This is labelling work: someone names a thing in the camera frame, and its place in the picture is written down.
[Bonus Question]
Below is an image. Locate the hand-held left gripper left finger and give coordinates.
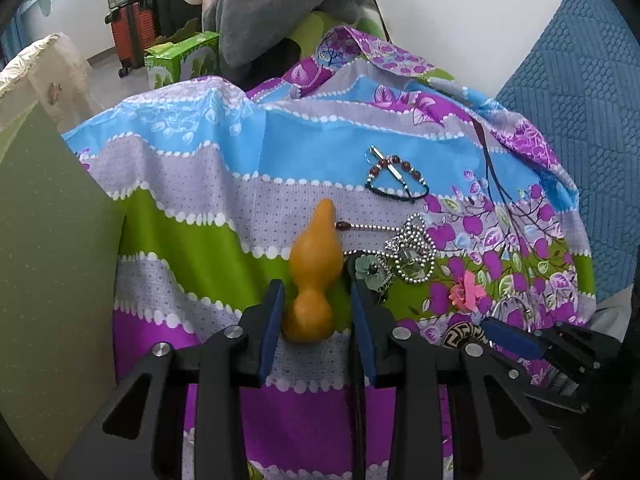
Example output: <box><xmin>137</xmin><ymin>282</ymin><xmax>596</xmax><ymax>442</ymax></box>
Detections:
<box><xmin>55</xmin><ymin>280</ymin><xmax>286</xmax><ymax>480</ymax></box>

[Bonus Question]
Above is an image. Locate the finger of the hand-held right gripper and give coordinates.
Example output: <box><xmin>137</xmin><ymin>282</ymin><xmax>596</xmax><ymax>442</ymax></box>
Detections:
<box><xmin>492</xmin><ymin>349</ymin><xmax>592</xmax><ymax>414</ymax></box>
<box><xmin>481</xmin><ymin>317</ymin><xmax>553</xmax><ymax>362</ymax></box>

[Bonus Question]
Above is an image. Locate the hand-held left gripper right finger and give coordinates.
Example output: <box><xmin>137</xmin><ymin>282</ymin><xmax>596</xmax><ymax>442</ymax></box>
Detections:
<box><xmin>348</xmin><ymin>260</ymin><xmax>581</xmax><ymax>480</ymax></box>

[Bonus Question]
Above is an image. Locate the black gold patterned bangle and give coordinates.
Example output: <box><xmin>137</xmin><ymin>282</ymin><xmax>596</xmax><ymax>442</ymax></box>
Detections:
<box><xmin>442</xmin><ymin>323</ymin><xmax>489</xmax><ymax>352</ymax></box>

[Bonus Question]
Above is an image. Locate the green flower ornament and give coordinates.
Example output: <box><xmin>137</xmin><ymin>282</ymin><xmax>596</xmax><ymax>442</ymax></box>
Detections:
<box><xmin>352</xmin><ymin>254</ymin><xmax>394</xmax><ymax>295</ymax></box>

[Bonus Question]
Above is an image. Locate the pink flower hair clip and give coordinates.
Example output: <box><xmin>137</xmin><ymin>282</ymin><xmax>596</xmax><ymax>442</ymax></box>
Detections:
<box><xmin>449</xmin><ymin>272</ymin><xmax>489</xmax><ymax>312</ymax></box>

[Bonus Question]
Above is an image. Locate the orange gourd pendant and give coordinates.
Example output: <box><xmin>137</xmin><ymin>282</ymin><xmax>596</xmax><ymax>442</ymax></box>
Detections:
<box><xmin>282</xmin><ymin>198</ymin><xmax>345</xmax><ymax>344</ymax></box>

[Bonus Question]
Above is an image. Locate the silver ball chain necklace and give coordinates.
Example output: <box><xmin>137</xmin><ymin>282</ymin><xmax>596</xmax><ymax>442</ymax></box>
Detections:
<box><xmin>336</xmin><ymin>213</ymin><xmax>437</xmax><ymax>284</ymax></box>

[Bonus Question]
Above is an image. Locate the red beaded bracelet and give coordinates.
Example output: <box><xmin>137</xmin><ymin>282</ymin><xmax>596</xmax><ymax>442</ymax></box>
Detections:
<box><xmin>364</xmin><ymin>156</ymin><xmax>431</xmax><ymax>205</ymax></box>

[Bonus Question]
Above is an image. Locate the silver pin pendant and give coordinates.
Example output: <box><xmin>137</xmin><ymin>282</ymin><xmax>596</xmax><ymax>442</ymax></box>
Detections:
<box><xmin>369</xmin><ymin>145</ymin><xmax>409</xmax><ymax>182</ymax></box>

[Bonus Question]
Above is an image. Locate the green cardboard jewelry box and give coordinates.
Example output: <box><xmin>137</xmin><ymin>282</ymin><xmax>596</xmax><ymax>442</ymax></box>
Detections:
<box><xmin>0</xmin><ymin>101</ymin><xmax>127</xmax><ymax>478</ymax></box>

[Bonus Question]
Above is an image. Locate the colourful floral printed cloth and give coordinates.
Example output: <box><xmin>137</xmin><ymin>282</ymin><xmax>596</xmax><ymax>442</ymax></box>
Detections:
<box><xmin>61</xmin><ymin>25</ymin><xmax>597</xmax><ymax>480</ymax></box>

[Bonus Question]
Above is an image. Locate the blue quilted cover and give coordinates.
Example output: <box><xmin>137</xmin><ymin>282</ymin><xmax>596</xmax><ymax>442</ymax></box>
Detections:
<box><xmin>494</xmin><ymin>0</ymin><xmax>640</xmax><ymax>307</ymax></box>

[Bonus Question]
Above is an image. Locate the green printed carton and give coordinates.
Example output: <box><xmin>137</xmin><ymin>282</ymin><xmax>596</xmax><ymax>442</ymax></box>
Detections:
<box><xmin>144</xmin><ymin>31</ymin><xmax>222</xmax><ymax>94</ymax></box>

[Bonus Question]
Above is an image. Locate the green cushion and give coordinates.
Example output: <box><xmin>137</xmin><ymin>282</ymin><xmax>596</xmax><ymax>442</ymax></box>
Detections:
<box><xmin>289</xmin><ymin>9</ymin><xmax>387</xmax><ymax>57</ymax></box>

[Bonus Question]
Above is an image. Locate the grey fleece blanket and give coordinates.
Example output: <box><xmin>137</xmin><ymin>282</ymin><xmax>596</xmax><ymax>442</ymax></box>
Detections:
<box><xmin>202</xmin><ymin>0</ymin><xmax>374</xmax><ymax>92</ymax></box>

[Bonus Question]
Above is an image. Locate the red suitcase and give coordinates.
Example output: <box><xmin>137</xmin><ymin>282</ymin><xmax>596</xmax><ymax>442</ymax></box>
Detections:
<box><xmin>106</xmin><ymin>2</ymin><xmax>164</xmax><ymax>79</ymax></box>

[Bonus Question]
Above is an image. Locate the beige lace cloth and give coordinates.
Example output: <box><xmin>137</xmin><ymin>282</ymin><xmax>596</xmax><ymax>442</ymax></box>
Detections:
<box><xmin>0</xmin><ymin>32</ymin><xmax>104</xmax><ymax>132</ymax></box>

